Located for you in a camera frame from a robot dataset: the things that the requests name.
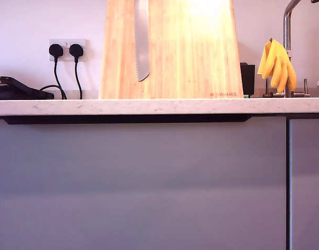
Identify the wooden magnetic knife block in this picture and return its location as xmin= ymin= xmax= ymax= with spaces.
xmin=98 ymin=0 xmax=245 ymax=100

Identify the large serrated bread knife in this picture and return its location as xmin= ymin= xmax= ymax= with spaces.
xmin=134 ymin=0 xmax=151 ymax=82

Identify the grey cabinet door front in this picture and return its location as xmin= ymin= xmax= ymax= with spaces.
xmin=289 ymin=119 xmax=319 ymax=250
xmin=0 ymin=117 xmax=287 ymax=250

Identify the black square container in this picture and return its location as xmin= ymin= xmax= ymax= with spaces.
xmin=239 ymin=62 xmax=256 ymax=96

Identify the yellow rubber glove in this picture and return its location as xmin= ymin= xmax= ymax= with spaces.
xmin=257 ymin=37 xmax=298 ymax=94

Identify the black contact grill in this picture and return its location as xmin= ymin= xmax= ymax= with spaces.
xmin=0 ymin=76 xmax=55 ymax=100

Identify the chrome kitchen tap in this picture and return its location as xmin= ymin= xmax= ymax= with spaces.
xmin=283 ymin=0 xmax=319 ymax=98

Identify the black cabinet handle rail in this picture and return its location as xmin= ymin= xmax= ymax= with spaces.
xmin=3 ymin=115 xmax=253 ymax=125

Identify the black power cable with plug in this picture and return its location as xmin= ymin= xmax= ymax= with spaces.
xmin=39 ymin=43 xmax=68 ymax=100
xmin=69 ymin=43 xmax=84 ymax=100

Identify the white double wall socket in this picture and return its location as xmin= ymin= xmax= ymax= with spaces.
xmin=49 ymin=39 xmax=87 ymax=63

